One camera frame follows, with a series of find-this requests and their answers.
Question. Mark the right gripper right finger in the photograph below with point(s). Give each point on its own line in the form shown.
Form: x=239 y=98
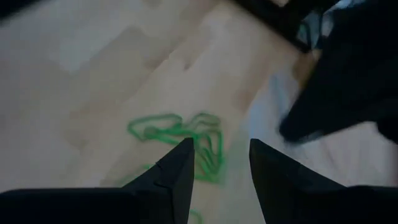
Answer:
x=289 y=199

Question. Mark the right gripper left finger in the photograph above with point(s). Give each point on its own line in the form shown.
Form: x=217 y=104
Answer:
x=149 y=199

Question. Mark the clear plastic zip bag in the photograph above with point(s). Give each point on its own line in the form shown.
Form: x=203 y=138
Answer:
x=342 y=155

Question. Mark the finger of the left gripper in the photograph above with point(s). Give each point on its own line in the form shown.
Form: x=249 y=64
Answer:
x=326 y=112
x=390 y=130

